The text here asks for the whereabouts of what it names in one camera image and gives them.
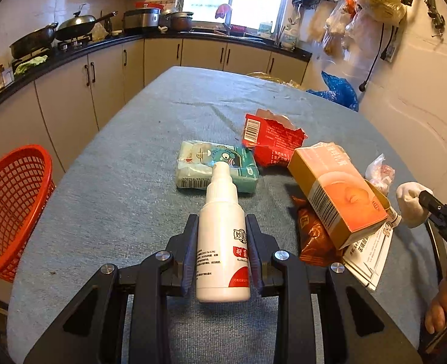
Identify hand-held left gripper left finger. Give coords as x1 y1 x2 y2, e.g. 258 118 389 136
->
22 214 199 364

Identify dark pot with lid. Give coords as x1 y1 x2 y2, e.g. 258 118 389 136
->
165 11 194 33

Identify white medicine box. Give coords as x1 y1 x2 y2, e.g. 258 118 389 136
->
343 220 395 292

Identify grey-blue tablecloth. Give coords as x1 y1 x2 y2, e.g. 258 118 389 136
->
7 66 442 364

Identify yellow plastic bag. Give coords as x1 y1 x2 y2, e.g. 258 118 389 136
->
246 70 308 92

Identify white spray bottle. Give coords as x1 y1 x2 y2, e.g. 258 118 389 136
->
196 162 251 303

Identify beige base cabinets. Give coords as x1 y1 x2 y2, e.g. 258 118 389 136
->
0 38 309 183

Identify steel rice cooker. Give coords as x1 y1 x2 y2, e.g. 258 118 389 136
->
123 8 161 33

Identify black hanging clamp tool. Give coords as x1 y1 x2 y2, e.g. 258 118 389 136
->
402 0 446 36

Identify white tissue wad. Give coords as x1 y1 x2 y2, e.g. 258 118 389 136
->
395 181 434 229

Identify torn red snack packet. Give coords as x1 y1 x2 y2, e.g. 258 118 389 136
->
242 109 308 168

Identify hanging clear plastic bags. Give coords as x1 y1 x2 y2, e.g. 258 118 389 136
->
309 0 364 61

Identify white utensil holder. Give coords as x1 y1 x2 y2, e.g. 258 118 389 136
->
280 19 300 50

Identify crumpled white plastic wrapper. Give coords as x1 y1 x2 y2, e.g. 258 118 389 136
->
365 153 396 198

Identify orange-brown snack bag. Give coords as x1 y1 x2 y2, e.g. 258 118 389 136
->
291 196 345 267

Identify wall power socket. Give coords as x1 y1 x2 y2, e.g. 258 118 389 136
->
383 26 402 63

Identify red plastic basket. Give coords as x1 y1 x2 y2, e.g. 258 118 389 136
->
0 144 56 283

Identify gas stove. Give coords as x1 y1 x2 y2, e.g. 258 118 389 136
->
55 32 95 52

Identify orange cardboard box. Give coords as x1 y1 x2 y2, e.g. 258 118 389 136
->
287 142 392 251

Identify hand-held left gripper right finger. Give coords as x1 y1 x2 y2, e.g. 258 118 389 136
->
245 214 423 364

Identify teal tissue packet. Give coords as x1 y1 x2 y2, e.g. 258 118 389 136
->
175 140 260 195

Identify black wok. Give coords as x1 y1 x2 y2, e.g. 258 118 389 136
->
9 22 59 59

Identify wok with steel lid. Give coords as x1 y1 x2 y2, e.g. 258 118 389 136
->
55 4 118 42

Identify blue plastic bag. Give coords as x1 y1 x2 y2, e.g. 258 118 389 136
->
307 70 359 112

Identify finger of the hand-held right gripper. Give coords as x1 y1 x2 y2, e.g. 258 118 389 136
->
418 190 447 221

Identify person's right hand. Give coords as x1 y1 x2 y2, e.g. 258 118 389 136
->
424 261 447 334

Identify black power cable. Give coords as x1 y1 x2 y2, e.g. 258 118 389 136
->
359 23 385 92

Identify green leafy vegetable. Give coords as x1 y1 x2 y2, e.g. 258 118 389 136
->
14 55 49 76

